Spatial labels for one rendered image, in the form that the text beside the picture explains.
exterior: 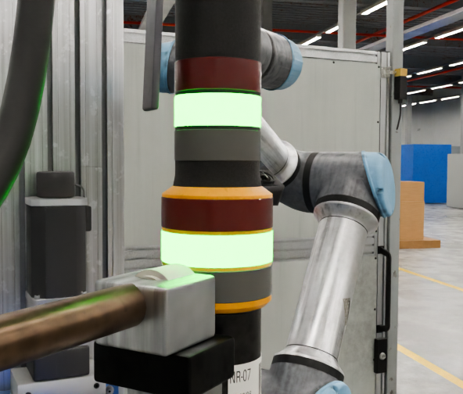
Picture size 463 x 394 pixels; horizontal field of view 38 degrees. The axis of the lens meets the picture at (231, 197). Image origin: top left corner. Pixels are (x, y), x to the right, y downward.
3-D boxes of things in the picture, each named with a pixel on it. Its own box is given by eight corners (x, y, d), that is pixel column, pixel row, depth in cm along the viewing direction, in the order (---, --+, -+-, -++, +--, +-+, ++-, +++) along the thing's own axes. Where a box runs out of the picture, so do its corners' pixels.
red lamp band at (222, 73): (234, 87, 24) (234, 53, 24) (156, 92, 25) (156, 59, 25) (275, 96, 27) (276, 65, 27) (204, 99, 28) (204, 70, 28)
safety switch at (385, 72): (386, 130, 245) (388, 65, 244) (379, 130, 249) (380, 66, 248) (406, 130, 249) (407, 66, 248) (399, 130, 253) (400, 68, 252)
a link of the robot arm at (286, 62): (238, 41, 100) (199, 28, 90) (308, 34, 94) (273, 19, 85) (238, 94, 100) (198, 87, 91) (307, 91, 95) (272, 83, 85)
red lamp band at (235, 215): (238, 235, 23) (238, 200, 23) (138, 228, 25) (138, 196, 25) (291, 225, 27) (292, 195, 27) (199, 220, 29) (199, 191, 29)
